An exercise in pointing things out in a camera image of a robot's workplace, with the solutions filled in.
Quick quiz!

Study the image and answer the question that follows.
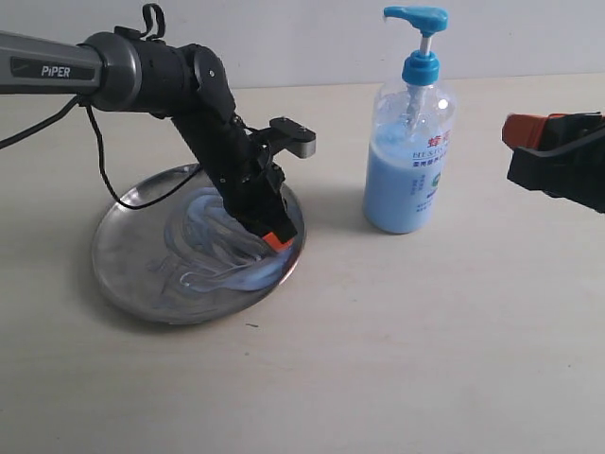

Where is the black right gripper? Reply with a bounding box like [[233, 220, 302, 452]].
[[501, 112, 604, 213]]

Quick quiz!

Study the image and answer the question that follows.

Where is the blue soap pump bottle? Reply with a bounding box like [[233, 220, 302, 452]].
[[363, 6, 457, 235]]

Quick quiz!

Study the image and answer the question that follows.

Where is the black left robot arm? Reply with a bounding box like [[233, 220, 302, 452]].
[[1, 28, 297, 251]]

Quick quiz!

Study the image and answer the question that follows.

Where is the pale blue soap puddle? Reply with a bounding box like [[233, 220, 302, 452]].
[[147, 186, 300, 293]]

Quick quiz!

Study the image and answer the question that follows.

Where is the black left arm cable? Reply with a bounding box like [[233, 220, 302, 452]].
[[0, 3, 204, 212]]

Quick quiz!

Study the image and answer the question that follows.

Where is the round stainless steel plate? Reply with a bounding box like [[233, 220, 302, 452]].
[[92, 165, 306, 324]]

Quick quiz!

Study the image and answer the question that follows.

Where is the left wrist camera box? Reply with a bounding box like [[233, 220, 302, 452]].
[[252, 116, 317, 159]]

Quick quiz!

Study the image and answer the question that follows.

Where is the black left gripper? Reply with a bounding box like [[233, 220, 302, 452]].
[[207, 127, 298, 250]]

